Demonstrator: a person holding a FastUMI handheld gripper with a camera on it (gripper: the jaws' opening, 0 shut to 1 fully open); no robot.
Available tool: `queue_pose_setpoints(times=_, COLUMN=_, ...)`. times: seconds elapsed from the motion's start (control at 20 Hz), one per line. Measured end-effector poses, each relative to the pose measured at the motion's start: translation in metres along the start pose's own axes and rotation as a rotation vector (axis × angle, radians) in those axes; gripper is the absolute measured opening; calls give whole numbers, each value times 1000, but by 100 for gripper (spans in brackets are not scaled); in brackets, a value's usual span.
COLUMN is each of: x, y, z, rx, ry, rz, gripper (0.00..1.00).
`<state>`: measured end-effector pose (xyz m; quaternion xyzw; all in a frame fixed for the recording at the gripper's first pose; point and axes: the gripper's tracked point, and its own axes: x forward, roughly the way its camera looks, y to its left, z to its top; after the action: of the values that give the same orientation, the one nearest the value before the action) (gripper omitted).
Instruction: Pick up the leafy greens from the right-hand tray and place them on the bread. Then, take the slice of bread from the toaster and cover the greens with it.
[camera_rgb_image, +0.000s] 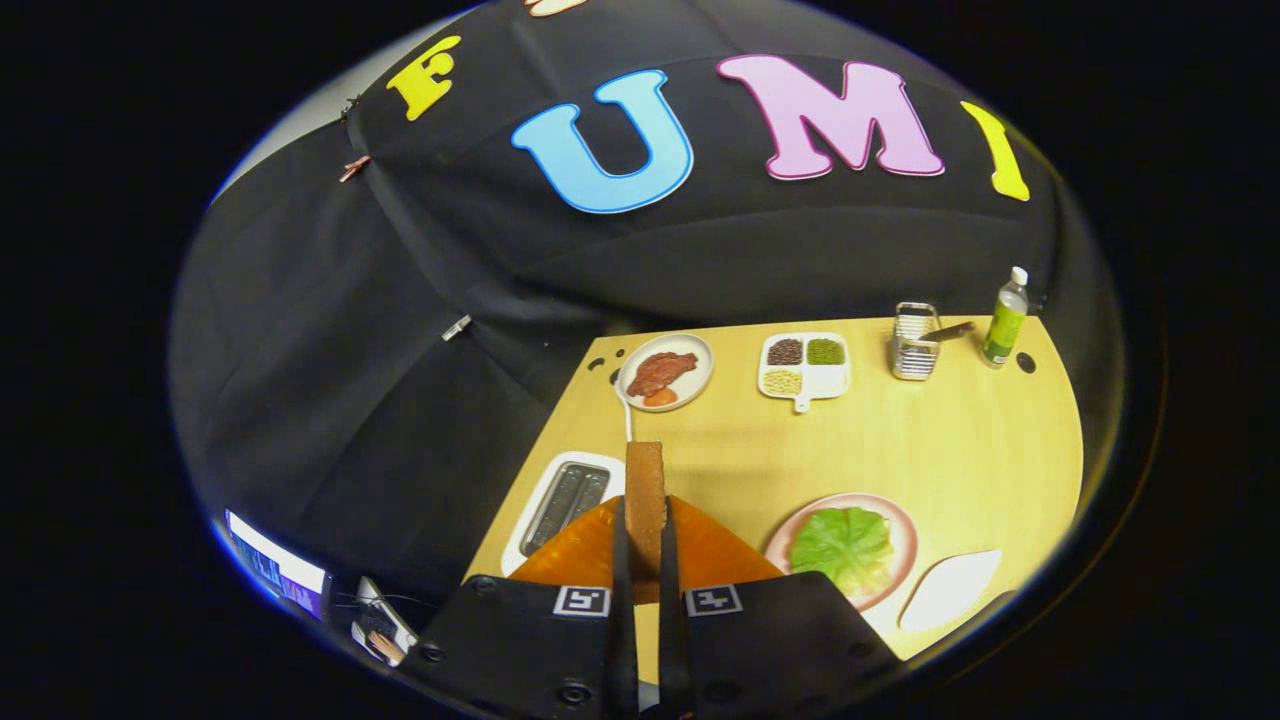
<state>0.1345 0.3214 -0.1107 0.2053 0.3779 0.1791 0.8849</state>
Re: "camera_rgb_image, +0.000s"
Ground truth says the grey oval plate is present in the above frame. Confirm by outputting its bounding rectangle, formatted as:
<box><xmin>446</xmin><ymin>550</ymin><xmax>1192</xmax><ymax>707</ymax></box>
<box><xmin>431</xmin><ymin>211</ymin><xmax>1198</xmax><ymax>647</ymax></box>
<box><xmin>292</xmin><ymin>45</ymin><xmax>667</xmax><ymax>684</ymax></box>
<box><xmin>615</xmin><ymin>333</ymin><xmax>715</xmax><ymax>413</ymax></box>

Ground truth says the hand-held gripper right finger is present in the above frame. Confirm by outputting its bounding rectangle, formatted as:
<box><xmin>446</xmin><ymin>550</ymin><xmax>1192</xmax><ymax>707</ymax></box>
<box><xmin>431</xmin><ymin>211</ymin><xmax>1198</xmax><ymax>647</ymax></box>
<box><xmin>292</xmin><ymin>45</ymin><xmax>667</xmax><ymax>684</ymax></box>
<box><xmin>657</xmin><ymin>495</ymin><xmax>903</xmax><ymax>719</ymax></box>

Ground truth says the brown meat piece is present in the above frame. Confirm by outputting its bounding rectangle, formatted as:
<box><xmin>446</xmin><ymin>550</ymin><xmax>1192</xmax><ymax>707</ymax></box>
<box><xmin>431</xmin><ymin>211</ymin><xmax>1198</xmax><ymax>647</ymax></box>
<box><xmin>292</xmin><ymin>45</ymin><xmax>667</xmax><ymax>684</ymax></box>
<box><xmin>627</xmin><ymin>351</ymin><xmax>699</xmax><ymax>398</ymax></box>

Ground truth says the pink round plate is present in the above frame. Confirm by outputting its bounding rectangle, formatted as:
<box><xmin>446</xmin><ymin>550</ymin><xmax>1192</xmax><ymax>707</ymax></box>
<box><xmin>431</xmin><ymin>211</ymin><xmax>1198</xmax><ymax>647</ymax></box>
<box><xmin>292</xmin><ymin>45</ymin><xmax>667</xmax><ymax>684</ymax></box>
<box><xmin>764</xmin><ymin>492</ymin><xmax>919</xmax><ymax>613</ymax></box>

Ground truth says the white toaster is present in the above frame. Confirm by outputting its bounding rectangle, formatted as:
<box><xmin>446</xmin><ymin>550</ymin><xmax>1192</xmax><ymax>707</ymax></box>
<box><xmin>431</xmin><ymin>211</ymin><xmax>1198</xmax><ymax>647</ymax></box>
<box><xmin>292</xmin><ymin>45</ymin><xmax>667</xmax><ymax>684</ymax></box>
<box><xmin>500</xmin><ymin>451</ymin><xmax>628</xmax><ymax>578</ymax></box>

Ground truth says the white divided tray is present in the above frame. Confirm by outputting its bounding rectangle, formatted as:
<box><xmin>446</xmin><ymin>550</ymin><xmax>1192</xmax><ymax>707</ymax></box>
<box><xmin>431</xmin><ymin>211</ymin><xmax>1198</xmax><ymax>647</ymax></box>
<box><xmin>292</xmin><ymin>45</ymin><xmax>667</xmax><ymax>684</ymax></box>
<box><xmin>757</xmin><ymin>332</ymin><xmax>852</xmax><ymax>414</ymax></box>

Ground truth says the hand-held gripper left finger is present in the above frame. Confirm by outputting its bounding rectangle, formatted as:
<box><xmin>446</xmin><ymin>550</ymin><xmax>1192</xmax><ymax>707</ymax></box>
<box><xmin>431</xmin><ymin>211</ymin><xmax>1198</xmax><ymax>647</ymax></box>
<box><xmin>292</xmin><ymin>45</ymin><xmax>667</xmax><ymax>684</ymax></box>
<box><xmin>395</xmin><ymin>495</ymin><xmax>639</xmax><ymax>720</ymax></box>

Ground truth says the white rectangular plate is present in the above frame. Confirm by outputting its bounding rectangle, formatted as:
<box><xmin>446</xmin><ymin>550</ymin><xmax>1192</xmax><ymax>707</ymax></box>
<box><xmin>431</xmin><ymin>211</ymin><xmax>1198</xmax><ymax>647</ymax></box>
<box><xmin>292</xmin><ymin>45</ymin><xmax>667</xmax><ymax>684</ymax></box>
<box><xmin>897</xmin><ymin>548</ymin><xmax>1004</xmax><ymax>633</ymax></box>

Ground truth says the green lettuce leaf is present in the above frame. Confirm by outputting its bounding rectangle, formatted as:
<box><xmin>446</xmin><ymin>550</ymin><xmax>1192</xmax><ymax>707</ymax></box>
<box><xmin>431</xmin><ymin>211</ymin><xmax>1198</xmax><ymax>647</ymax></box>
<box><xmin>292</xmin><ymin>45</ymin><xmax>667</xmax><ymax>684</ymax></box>
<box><xmin>789</xmin><ymin>506</ymin><xmax>895</xmax><ymax>598</ymax></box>

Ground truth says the wire metal basket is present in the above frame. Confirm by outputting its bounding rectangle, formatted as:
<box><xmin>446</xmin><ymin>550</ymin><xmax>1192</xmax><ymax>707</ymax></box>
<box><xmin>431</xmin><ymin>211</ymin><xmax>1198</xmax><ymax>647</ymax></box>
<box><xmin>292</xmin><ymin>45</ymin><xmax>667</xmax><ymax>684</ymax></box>
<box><xmin>891</xmin><ymin>302</ymin><xmax>942</xmax><ymax>382</ymax></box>

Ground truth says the toast bread slice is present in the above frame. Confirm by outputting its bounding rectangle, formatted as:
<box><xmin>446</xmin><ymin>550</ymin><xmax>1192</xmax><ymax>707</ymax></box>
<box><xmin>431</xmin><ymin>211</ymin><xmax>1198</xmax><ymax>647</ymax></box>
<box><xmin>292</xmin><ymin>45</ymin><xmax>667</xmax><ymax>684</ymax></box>
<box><xmin>625</xmin><ymin>441</ymin><xmax>668</xmax><ymax>606</ymax></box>

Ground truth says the green label plastic bottle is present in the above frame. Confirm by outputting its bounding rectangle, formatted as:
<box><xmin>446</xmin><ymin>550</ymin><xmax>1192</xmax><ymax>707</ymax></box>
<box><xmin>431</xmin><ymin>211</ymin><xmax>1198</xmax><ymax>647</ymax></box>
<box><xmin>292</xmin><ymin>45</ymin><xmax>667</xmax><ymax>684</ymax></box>
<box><xmin>981</xmin><ymin>266</ymin><xmax>1030</xmax><ymax>370</ymax></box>

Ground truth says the black backdrop cloth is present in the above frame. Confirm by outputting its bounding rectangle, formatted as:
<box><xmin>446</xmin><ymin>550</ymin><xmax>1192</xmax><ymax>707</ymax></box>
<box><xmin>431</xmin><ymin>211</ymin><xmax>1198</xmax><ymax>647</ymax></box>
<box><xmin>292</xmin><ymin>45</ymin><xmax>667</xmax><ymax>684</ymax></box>
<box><xmin>168</xmin><ymin>0</ymin><xmax>1121</xmax><ymax>621</ymax></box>

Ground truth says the computer monitor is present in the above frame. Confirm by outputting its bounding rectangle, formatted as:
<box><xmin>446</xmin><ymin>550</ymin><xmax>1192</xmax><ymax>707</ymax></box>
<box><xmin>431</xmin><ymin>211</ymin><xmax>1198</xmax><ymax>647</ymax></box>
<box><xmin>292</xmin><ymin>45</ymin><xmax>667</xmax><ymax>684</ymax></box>
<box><xmin>223</xmin><ymin>509</ymin><xmax>331</xmax><ymax>623</ymax></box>

